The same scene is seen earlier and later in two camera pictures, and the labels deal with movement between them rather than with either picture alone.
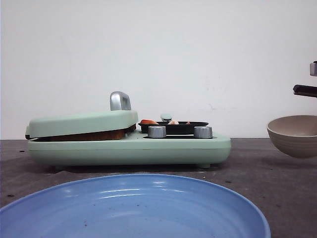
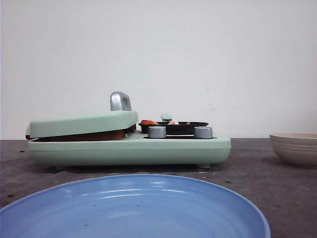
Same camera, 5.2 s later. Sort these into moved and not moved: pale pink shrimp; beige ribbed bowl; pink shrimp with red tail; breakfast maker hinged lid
Moved: beige ribbed bowl
Not moved: pale pink shrimp; pink shrimp with red tail; breakfast maker hinged lid
